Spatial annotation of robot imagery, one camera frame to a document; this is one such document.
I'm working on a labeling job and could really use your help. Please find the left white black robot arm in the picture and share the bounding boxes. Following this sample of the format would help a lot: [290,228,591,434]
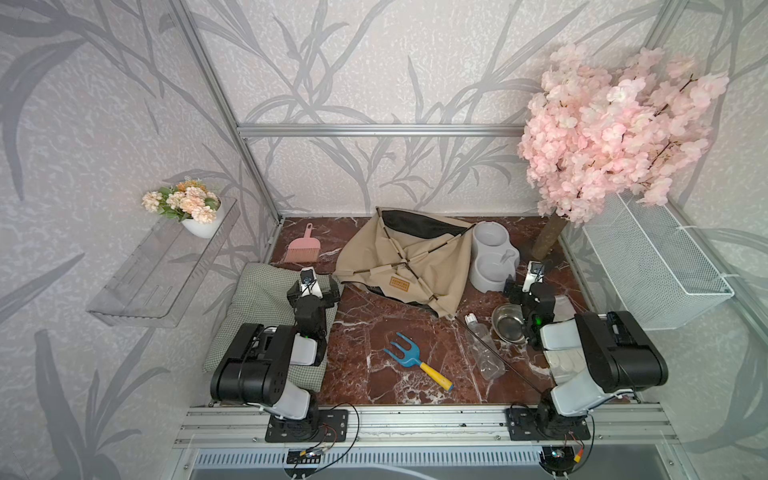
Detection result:
[210,268,341,427]

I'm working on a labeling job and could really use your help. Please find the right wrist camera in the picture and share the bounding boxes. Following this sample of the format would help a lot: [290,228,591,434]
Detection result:
[522,261,545,293]

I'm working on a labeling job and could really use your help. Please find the steel bowl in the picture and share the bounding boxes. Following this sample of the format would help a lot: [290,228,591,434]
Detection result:
[492,303,526,345]

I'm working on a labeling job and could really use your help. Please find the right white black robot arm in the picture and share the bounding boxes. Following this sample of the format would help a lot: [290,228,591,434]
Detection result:
[519,282,669,429]

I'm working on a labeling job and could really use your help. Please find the clear acrylic shelf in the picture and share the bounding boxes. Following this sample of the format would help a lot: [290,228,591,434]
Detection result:
[86,197,240,328]

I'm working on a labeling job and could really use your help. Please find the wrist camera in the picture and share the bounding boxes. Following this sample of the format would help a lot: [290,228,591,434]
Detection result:
[299,267,321,297]
[522,261,545,293]

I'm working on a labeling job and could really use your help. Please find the clear plastic bottle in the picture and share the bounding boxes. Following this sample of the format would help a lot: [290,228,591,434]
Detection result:
[464,313,506,382]

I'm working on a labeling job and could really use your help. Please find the grey double pet bowl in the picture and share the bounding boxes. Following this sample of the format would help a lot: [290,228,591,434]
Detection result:
[469,221,520,293]

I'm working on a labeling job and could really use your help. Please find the bagged white gloves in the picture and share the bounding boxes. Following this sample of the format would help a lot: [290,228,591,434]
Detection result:
[540,295,586,385]

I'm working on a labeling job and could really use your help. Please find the green checked cushion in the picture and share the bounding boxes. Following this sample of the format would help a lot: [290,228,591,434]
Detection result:
[203,263,338,393]

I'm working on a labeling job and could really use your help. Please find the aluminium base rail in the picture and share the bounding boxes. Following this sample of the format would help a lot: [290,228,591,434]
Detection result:
[173,403,680,448]

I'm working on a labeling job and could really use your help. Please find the white wire basket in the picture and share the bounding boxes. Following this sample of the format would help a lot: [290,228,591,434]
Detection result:
[583,191,734,331]

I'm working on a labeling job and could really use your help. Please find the beige pet tent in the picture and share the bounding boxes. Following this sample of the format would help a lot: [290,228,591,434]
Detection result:
[334,207,474,318]

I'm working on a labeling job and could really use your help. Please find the pink small brush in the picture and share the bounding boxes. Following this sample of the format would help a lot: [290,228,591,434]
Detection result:
[284,223,321,264]

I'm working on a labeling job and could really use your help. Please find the blue yellow garden fork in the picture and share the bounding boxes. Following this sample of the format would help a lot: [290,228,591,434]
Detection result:
[384,332,454,392]

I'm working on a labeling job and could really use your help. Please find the pink blossom tree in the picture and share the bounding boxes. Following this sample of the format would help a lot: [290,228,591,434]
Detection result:
[518,44,730,261]

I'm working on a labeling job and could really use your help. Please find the small potted flowers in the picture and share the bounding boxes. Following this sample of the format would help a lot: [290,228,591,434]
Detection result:
[141,179,224,239]

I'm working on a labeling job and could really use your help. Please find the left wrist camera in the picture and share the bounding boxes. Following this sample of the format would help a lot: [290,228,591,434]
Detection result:
[299,267,321,297]

